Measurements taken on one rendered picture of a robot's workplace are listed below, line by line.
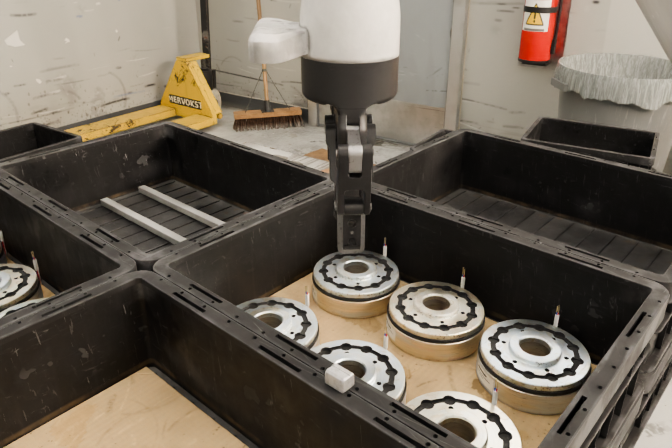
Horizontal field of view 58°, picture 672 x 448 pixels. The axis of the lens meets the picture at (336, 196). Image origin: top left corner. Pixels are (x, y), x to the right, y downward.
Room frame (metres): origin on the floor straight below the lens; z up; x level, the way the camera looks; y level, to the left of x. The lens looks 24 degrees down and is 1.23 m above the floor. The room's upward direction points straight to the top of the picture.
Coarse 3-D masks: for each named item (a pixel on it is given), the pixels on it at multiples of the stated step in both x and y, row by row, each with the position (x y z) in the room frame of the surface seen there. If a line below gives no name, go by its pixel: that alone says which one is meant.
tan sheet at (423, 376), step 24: (288, 288) 0.62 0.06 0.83; (336, 336) 0.53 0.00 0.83; (360, 336) 0.53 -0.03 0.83; (408, 360) 0.49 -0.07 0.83; (456, 360) 0.49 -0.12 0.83; (408, 384) 0.45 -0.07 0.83; (432, 384) 0.45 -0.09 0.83; (456, 384) 0.45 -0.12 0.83; (480, 384) 0.45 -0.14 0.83; (504, 408) 0.42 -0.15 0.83; (528, 432) 0.39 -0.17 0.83
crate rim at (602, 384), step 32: (320, 192) 0.69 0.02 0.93; (384, 192) 0.69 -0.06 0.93; (256, 224) 0.60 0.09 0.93; (480, 224) 0.60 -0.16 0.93; (192, 256) 0.53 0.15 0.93; (544, 256) 0.54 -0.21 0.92; (576, 256) 0.53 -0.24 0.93; (192, 288) 0.47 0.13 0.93; (640, 288) 0.47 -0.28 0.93; (256, 320) 0.42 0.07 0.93; (288, 352) 0.38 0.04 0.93; (608, 352) 0.38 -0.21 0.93; (640, 352) 0.40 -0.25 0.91; (608, 384) 0.34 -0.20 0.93; (416, 416) 0.31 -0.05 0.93; (576, 416) 0.31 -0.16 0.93
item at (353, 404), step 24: (96, 288) 0.47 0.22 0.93; (120, 288) 0.47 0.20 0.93; (168, 288) 0.47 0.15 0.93; (48, 312) 0.43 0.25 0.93; (72, 312) 0.44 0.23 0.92; (192, 312) 0.43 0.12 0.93; (216, 312) 0.43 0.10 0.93; (0, 336) 0.40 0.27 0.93; (240, 336) 0.40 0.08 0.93; (264, 360) 0.37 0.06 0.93; (288, 360) 0.37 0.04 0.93; (312, 384) 0.34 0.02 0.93; (336, 408) 0.32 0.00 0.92; (360, 408) 0.32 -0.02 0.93; (384, 432) 0.30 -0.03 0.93; (408, 432) 0.30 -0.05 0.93
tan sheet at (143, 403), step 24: (120, 384) 0.45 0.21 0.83; (144, 384) 0.45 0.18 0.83; (168, 384) 0.45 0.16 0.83; (72, 408) 0.42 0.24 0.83; (96, 408) 0.42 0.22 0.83; (120, 408) 0.42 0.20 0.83; (144, 408) 0.42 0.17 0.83; (168, 408) 0.42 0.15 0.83; (192, 408) 0.42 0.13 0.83; (48, 432) 0.39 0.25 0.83; (72, 432) 0.39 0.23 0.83; (96, 432) 0.39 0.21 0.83; (120, 432) 0.39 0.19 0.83; (144, 432) 0.39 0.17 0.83; (168, 432) 0.39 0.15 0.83; (192, 432) 0.39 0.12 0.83; (216, 432) 0.39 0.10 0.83
